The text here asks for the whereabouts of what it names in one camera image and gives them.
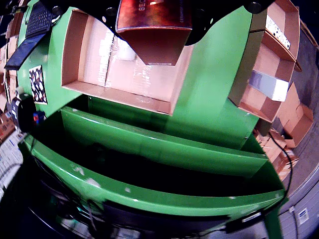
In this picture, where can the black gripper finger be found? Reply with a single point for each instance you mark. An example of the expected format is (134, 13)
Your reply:
(224, 7)
(84, 12)

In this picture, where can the red brown product box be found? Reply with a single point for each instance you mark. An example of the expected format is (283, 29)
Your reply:
(154, 37)

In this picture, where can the open cardboard box with flap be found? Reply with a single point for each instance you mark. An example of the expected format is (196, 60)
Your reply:
(286, 25)

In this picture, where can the shallow cardboard tray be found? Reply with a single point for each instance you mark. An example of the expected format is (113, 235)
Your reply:
(129, 82)

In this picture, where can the blue red small item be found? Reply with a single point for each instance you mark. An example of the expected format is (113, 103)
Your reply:
(38, 117)

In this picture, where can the red printed cardboard box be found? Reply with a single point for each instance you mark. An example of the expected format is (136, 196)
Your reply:
(6, 129)

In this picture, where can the black keyboard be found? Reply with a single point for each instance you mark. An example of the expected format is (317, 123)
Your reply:
(37, 22)

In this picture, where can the white spray bottle teal label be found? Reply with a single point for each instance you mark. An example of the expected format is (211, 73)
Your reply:
(125, 53)

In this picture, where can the white black patterned carton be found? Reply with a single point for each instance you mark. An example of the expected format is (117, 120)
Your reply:
(277, 32)

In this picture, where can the black white patterned card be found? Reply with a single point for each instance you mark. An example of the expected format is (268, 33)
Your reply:
(38, 84)

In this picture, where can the black rounded object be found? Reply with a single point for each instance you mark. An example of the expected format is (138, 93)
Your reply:
(26, 114)

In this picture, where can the white printed papers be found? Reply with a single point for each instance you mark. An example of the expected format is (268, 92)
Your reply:
(10, 159)

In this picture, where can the green metal shelf frame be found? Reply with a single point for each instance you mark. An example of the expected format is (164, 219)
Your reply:
(174, 149)

